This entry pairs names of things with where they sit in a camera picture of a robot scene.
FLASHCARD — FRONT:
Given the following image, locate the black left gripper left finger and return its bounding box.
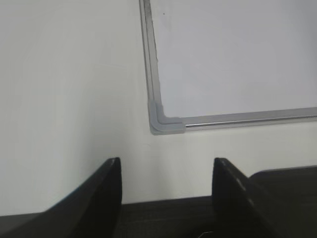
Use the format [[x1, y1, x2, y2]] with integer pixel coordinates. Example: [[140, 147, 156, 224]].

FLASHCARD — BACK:
[[0, 158, 121, 238]]

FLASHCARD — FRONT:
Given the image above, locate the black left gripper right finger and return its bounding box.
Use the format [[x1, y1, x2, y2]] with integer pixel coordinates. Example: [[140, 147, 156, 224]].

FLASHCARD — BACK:
[[212, 158, 295, 238]]

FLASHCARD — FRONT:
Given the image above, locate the white whiteboard with grey frame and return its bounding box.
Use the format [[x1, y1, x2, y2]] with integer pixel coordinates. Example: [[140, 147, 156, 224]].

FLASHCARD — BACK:
[[139, 0, 317, 135]]

